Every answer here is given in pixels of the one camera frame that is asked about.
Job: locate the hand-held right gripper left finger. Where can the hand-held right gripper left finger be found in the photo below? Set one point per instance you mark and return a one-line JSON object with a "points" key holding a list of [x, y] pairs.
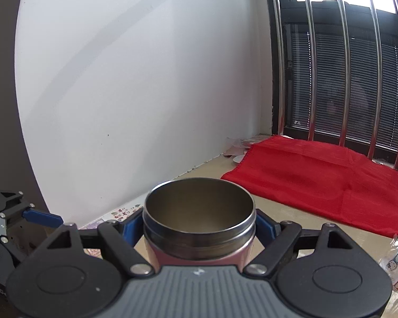
{"points": [[132, 230]]}

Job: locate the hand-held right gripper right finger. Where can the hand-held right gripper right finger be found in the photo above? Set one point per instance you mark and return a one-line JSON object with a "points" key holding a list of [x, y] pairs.
{"points": [[264, 230]]}

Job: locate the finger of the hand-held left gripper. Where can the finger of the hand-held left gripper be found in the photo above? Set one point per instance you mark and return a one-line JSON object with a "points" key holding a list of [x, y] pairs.
{"points": [[18, 255], [41, 218]]}

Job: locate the pink steel cup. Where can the pink steel cup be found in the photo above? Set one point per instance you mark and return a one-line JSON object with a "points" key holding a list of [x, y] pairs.
{"points": [[199, 228]]}

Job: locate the cartoon sticker sheet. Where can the cartoon sticker sheet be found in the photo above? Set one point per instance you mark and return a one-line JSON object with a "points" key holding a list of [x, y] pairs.
{"points": [[124, 212]]}

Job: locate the red cloth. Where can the red cloth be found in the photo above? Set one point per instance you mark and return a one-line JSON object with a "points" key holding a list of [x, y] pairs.
{"points": [[321, 175]]}

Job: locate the dark window blinds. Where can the dark window blinds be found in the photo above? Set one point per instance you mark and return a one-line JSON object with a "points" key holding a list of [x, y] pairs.
{"points": [[328, 82]]}

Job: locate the metal window railing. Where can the metal window railing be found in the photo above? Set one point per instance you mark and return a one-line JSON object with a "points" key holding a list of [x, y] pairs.
{"points": [[343, 73]]}

